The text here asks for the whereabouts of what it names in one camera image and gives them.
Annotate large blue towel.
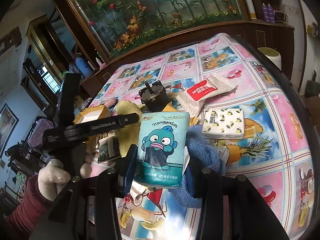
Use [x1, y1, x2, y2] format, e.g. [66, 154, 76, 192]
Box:
[169, 125, 226, 209]

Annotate yellow towel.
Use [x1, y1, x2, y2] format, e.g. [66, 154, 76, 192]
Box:
[114, 100, 147, 158]

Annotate teal cartoon tissue pack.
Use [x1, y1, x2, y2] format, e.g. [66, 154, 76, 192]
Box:
[134, 112, 190, 189]

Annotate red left sleeve forearm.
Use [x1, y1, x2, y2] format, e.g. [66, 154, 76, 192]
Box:
[2, 175, 53, 239]

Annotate pink fuzzy soft object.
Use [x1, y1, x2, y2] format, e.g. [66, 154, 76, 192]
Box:
[101, 97, 118, 110]

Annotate white gloved left hand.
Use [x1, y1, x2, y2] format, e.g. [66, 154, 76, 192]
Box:
[37, 159, 72, 202]

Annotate green white small packet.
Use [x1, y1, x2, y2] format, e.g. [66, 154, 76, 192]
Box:
[98, 136, 121, 163]

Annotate purple covered table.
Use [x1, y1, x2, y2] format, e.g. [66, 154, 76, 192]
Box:
[28, 118, 54, 148]

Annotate yellow cardboard box tray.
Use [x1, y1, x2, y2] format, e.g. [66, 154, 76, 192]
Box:
[74, 105, 112, 125]

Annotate lemon print tissue pack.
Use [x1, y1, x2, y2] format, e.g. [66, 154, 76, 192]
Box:
[202, 108, 245, 140]

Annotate black electric motor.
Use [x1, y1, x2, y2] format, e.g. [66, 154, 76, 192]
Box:
[139, 81, 169, 112]

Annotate colourful printed tablecloth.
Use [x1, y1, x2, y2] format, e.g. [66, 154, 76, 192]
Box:
[91, 33, 319, 239]

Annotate blue water jug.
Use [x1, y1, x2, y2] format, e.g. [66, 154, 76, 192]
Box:
[75, 57, 93, 78]

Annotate red white striped packet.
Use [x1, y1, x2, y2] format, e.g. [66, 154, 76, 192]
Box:
[176, 73, 235, 118]

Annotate purple bottles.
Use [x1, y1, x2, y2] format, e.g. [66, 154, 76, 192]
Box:
[262, 3, 275, 23]

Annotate framed wall picture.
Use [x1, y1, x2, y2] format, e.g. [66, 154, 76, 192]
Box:
[0, 103, 19, 157]

